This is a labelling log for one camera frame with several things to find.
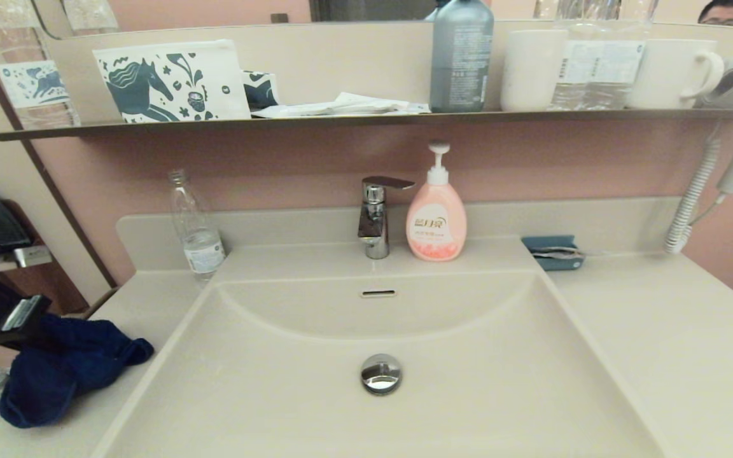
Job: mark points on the dark blue cloth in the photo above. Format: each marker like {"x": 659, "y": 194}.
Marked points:
{"x": 67, "y": 375}

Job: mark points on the small clear plastic water bottle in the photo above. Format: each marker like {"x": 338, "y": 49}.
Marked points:
{"x": 203, "y": 248}

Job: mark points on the chrome sink faucet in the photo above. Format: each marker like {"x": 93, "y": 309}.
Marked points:
{"x": 376, "y": 229}

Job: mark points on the chrome sink drain stopper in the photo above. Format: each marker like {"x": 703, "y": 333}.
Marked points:
{"x": 380, "y": 375}

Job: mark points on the beige wash basin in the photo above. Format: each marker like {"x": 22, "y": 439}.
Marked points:
{"x": 500, "y": 381}

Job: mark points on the clear bottle with grey cap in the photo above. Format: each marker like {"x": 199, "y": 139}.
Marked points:
{"x": 0, "y": 384}

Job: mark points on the large horse print pouch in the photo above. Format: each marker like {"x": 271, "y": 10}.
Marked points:
{"x": 150, "y": 84}

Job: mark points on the small blue print pouch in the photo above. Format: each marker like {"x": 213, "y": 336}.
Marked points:
{"x": 260, "y": 90}

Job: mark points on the white paper packets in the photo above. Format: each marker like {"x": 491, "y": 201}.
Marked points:
{"x": 347, "y": 105}

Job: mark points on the pink pump soap bottle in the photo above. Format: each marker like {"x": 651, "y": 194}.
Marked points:
{"x": 436, "y": 222}

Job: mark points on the grey plastic bottle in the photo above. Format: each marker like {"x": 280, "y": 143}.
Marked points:
{"x": 462, "y": 63}

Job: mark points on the blue small package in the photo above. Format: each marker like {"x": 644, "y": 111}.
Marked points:
{"x": 557, "y": 266}

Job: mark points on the silver wrapped amenity packet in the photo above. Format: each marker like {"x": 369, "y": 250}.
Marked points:
{"x": 557, "y": 253}

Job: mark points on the clear water bottle white label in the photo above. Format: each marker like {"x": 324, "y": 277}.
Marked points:
{"x": 599, "y": 70}

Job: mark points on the person's head with dark hair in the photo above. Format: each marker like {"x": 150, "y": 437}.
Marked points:
{"x": 723, "y": 13}

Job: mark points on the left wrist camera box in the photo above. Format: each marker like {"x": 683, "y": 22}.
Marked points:
{"x": 32, "y": 256}

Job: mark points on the wall mirror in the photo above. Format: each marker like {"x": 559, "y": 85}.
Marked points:
{"x": 214, "y": 13}

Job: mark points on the dark metal wall shelf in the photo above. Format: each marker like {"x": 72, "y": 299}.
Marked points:
{"x": 341, "y": 119}

